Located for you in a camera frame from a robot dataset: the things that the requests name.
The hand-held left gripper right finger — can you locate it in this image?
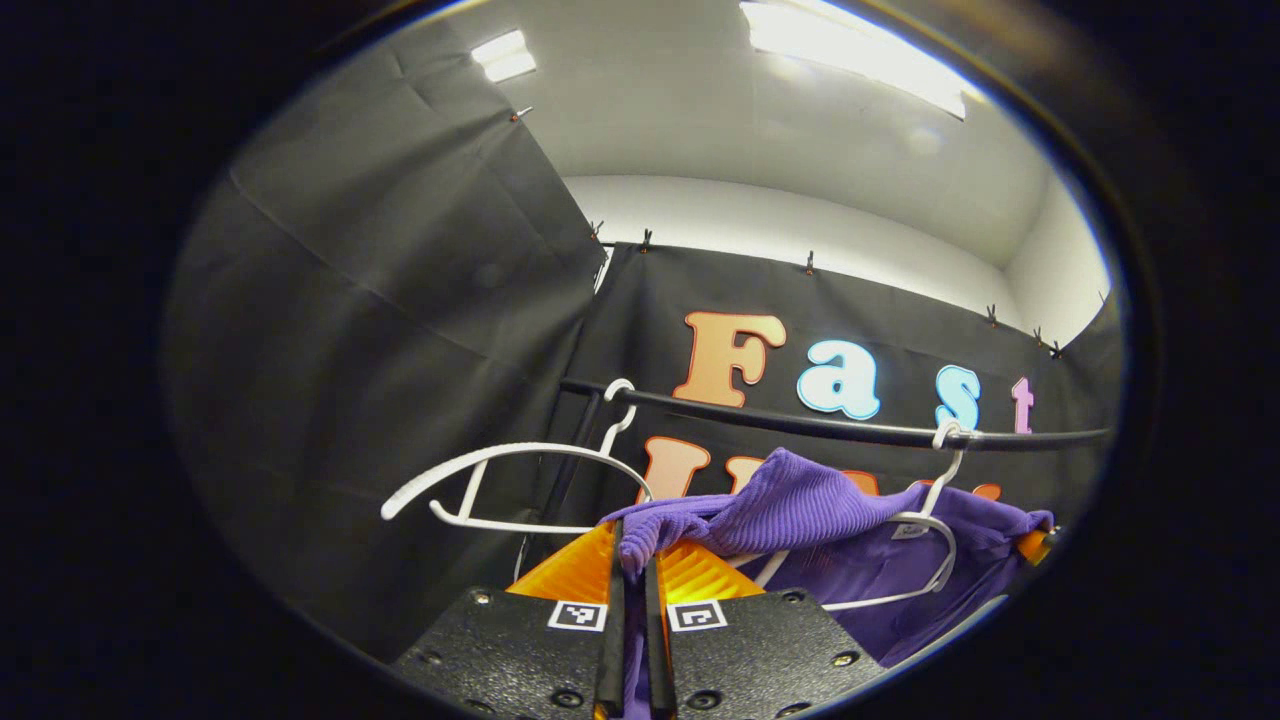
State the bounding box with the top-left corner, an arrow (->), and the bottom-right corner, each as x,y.
645,540 -> 887,720

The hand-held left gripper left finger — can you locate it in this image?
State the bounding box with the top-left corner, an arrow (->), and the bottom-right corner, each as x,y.
390,520 -> 626,720

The purple corduroy jacket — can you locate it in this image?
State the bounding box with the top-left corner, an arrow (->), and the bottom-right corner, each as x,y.
600,448 -> 1056,720

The white hanger with label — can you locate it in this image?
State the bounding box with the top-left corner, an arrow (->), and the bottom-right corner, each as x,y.
745,420 -> 976,613

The plain white hanger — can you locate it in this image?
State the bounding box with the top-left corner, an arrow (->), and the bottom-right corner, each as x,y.
380,378 -> 656,536

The black clothes rack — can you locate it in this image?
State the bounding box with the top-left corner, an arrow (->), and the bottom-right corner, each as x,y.
515,378 -> 1111,581

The black backdrop cloth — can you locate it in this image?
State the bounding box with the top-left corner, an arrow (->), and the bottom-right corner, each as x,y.
160,45 -> 609,661
520,240 -> 1126,601

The large ceiling light panel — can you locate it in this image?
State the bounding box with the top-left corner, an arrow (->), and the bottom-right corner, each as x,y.
740,0 -> 986,119

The small ceiling light panel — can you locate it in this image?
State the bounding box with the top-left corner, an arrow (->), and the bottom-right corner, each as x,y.
470,30 -> 538,83

